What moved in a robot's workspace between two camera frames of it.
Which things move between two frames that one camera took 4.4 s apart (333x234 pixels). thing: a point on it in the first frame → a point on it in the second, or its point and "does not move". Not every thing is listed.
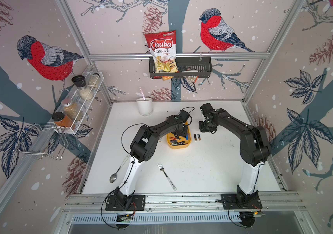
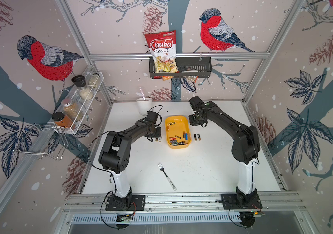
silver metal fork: x=161 y=168 does not move
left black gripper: x=185 y=132 → x=158 y=133
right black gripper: x=202 y=130 → x=192 y=124
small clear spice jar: x=94 y=80 does not move
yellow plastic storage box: x=175 y=141 does not move
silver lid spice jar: x=71 y=109 does not move
